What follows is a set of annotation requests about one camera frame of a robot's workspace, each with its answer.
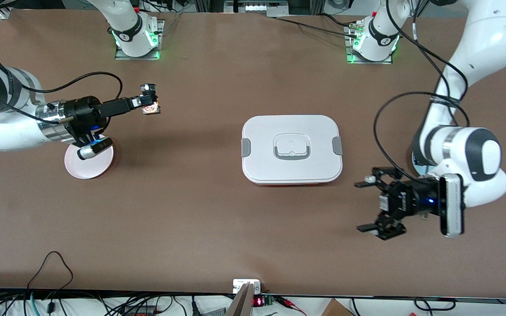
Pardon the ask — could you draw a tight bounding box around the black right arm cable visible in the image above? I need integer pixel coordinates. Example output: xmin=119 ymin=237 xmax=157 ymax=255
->
xmin=0 ymin=9 xmax=124 ymax=129

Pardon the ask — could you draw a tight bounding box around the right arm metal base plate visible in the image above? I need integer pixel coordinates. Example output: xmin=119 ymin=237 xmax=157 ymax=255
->
xmin=115 ymin=20 xmax=165 ymax=61

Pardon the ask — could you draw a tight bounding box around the aluminium profile bar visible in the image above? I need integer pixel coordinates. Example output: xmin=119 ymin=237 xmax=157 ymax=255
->
xmin=227 ymin=282 xmax=254 ymax=316

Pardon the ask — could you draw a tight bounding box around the small white mount block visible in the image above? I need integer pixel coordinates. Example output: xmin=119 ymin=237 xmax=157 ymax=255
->
xmin=233 ymin=279 xmax=261 ymax=294

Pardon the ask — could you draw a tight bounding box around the pale pink round plate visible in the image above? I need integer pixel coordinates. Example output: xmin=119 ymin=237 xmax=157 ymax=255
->
xmin=64 ymin=143 xmax=114 ymax=180

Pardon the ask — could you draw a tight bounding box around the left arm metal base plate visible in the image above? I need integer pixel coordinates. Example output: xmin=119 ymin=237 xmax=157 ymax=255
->
xmin=345 ymin=24 xmax=393 ymax=65

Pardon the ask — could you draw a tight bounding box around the black coiled cable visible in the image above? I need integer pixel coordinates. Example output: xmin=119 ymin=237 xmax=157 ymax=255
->
xmin=413 ymin=297 xmax=456 ymax=314

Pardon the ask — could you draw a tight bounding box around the black cable to base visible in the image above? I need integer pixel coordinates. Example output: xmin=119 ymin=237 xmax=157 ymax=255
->
xmin=267 ymin=14 xmax=360 ymax=38

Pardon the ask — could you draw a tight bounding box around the brown cardboard box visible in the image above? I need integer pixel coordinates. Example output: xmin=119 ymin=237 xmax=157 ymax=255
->
xmin=321 ymin=298 xmax=355 ymax=316

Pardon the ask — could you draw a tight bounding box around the aluminium frame with white label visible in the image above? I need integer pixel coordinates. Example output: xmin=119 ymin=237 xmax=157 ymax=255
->
xmin=224 ymin=0 xmax=289 ymax=18

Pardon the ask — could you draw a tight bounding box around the thin black looped cable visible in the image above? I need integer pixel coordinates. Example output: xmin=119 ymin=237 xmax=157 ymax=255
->
xmin=26 ymin=251 xmax=75 ymax=291

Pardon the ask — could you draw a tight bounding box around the orange push-button switch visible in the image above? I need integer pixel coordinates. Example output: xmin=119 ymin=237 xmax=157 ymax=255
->
xmin=140 ymin=83 xmax=162 ymax=116

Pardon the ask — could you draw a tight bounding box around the red clip lead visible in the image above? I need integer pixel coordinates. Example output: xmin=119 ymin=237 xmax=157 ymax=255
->
xmin=276 ymin=296 xmax=309 ymax=316

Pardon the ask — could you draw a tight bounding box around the white lidded lunch box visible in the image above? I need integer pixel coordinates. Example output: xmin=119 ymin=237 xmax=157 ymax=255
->
xmin=241 ymin=115 xmax=343 ymax=186

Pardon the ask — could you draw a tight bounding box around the light blue round plate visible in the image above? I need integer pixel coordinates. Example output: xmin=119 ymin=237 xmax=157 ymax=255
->
xmin=412 ymin=148 xmax=434 ymax=168

